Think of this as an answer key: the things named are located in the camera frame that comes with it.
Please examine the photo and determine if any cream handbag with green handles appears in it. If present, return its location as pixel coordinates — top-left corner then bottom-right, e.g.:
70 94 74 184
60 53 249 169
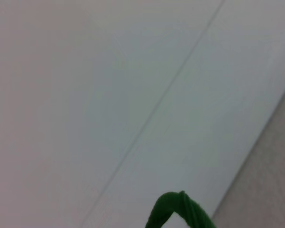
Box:
144 190 217 228

